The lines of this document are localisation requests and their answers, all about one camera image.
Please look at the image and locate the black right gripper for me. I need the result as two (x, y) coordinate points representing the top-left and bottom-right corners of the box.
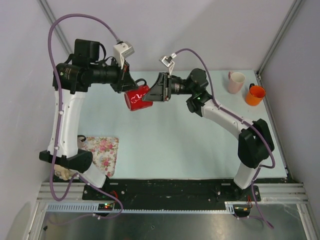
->
(141, 73), (195, 103)

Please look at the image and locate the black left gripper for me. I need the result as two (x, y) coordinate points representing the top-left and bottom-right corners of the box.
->
(89, 56), (139, 94)

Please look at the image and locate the red mug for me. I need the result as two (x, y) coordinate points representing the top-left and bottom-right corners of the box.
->
(124, 78), (153, 112)

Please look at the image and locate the pink mug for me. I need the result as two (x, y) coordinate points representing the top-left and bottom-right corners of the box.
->
(227, 71), (246, 94)

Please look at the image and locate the orange mug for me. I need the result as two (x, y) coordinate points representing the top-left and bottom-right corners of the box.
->
(245, 83), (266, 107)

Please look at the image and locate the cream speckled mug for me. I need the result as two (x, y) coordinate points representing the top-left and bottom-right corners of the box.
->
(54, 164), (75, 181)

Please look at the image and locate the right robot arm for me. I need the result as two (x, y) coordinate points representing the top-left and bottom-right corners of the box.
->
(142, 68), (275, 201)

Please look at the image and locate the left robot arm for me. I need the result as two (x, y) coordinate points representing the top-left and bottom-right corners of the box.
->
(39, 39), (138, 200)

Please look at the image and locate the floral pattern tray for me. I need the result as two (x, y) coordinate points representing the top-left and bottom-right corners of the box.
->
(77, 135), (119, 178)

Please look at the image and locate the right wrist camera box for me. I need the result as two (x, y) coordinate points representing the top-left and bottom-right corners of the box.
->
(159, 53), (177, 75)

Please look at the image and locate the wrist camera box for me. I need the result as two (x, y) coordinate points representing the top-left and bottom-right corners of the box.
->
(159, 53), (177, 75)
(113, 41), (135, 69)

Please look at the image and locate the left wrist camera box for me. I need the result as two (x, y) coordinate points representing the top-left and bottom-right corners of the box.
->
(113, 41), (135, 69)

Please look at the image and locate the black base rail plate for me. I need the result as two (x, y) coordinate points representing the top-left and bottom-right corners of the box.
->
(82, 179), (261, 211)

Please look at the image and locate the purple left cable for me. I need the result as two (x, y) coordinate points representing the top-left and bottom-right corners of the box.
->
(47, 13), (125, 222)

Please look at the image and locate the purple cable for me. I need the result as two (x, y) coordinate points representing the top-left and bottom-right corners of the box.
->
(47, 13), (125, 222)
(172, 48), (277, 230)

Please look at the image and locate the white slotted cable duct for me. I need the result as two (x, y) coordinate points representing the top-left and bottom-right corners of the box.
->
(46, 201), (237, 214)

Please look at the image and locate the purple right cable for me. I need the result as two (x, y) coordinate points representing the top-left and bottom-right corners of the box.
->
(172, 48), (277, 230)

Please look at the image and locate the aluminium frame rail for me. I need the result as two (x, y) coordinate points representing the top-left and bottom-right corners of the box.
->
(36, 182), (309, 204)

